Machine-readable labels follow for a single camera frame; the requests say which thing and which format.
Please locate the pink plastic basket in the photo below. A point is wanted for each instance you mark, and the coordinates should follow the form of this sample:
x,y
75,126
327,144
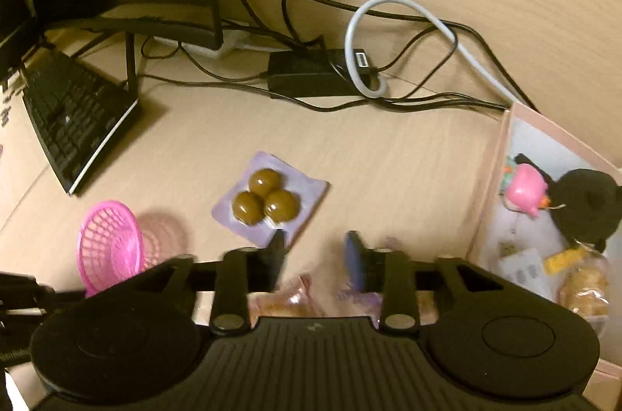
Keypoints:
x,y
109,246

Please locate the pink cardboard box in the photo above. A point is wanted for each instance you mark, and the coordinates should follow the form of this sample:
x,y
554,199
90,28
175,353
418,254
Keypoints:
x,y
491,207

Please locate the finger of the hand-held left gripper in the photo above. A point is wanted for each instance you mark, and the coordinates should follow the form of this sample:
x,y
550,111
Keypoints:
x,y
29,287

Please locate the yellow toy brick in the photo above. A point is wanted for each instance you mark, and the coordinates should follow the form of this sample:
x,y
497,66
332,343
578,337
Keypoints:
x,y
566,260

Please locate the pink and green toy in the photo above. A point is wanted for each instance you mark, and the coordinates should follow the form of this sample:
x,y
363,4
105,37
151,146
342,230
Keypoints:
x,y
525,192

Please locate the black keyboard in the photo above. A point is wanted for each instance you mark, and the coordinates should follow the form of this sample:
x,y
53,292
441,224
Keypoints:
x,y
73,115

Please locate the black power adapter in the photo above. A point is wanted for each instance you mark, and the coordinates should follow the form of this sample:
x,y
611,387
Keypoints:
x,y
311,73

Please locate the white battery charger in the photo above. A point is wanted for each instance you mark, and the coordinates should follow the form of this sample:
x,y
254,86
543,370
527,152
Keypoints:
x,y
522,268

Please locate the white power strip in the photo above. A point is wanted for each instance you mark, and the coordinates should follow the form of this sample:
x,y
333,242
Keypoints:
x,y
214,50

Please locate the clear purple crinkly packet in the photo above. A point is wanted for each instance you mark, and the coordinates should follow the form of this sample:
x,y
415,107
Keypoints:
x,y
362,299

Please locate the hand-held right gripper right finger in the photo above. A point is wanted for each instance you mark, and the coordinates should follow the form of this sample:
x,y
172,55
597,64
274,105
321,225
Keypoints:
x,y
354,263

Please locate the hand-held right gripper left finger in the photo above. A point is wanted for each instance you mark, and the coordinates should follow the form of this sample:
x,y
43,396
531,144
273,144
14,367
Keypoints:
x,y
276,255

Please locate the black plush toy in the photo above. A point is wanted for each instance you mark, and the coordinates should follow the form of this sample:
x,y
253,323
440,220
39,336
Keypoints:
x,y
583,202

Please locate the purple packet of brown balls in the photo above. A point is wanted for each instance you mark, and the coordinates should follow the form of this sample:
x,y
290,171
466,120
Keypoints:
x,y
267,200

